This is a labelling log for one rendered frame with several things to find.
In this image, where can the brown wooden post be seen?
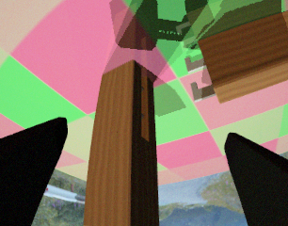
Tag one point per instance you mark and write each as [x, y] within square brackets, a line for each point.
[122, 186]

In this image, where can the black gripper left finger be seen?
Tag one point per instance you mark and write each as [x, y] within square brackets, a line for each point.
[27, 160]

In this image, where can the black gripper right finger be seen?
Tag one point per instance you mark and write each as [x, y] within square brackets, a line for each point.
[261, 179]

